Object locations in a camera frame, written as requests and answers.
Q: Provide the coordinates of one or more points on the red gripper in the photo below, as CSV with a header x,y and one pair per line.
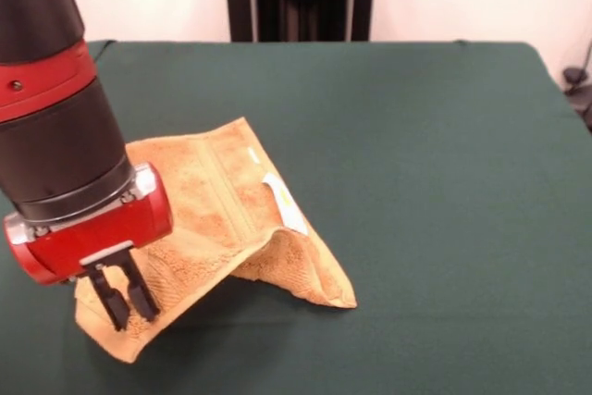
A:
x,y
102,233

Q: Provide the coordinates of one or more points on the orange terry towel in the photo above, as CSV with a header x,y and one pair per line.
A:
x,y
222,191

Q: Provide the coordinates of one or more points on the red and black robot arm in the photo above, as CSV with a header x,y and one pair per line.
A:
x,y
46,113

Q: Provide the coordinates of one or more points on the dark green table cloth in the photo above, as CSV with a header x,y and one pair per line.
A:
x,y
416,182

